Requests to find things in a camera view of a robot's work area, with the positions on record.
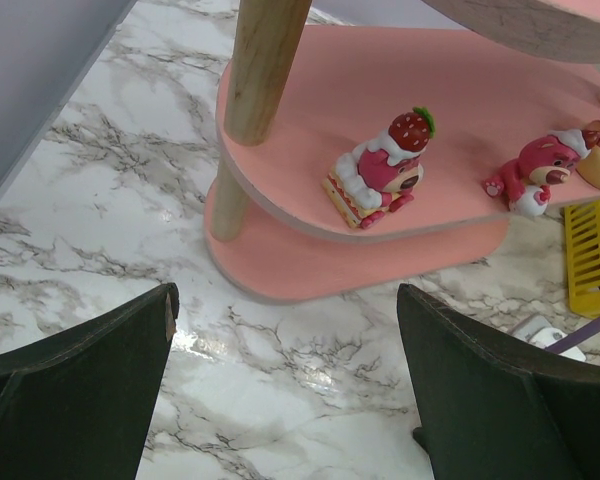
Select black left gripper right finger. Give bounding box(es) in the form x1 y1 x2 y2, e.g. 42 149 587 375
397 284 600 479

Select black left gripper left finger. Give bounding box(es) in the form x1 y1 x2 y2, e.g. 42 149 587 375
0 283 178 479

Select pink strawberry bear toy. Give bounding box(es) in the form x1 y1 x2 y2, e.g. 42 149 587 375
482 129 600 217

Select red white bow toy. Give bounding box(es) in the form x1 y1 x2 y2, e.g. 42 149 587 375
322 107 436 230

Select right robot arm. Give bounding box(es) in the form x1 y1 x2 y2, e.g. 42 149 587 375
509 314 566 349

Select pink three-tier shelf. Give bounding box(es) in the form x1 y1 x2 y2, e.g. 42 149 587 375
205 1 600 302

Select yellow plastic basket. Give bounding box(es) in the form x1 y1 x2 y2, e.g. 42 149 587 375
564 200 600 319

